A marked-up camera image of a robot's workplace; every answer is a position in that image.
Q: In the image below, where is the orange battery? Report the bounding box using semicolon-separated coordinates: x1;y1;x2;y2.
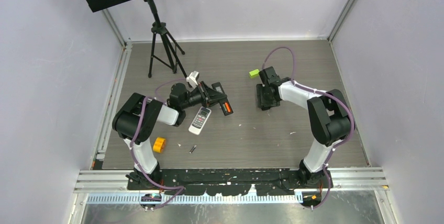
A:
224;102;231;113

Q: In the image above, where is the green block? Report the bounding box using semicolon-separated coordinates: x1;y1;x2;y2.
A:
249;69;260;79

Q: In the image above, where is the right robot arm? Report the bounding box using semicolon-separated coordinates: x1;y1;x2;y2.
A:
256;67;355;188

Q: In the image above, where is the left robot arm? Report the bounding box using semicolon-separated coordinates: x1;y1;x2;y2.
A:
112;82;234;189

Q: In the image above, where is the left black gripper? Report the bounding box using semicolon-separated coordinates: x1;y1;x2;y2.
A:
181;81;226;110

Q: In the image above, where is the black battery near front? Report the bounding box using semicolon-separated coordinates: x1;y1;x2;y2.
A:
189;145;197;154

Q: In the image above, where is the black remote control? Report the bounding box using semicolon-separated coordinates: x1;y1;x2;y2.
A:
212;82;234;116

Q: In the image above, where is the white cable duct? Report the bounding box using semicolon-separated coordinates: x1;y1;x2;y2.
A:
86;192;303;205

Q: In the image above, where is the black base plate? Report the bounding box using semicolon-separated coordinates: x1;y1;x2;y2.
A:
126;168;332;196

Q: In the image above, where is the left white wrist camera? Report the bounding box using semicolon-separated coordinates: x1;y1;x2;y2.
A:
186;71;199;88

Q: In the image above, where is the white remote control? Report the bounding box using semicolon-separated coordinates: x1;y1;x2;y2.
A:
188;107;212;136

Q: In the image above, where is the yellow toy block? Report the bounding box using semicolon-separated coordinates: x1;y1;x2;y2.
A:
152;137;166;153

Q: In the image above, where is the black tripod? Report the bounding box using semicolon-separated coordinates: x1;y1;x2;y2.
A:
145;0;187;78

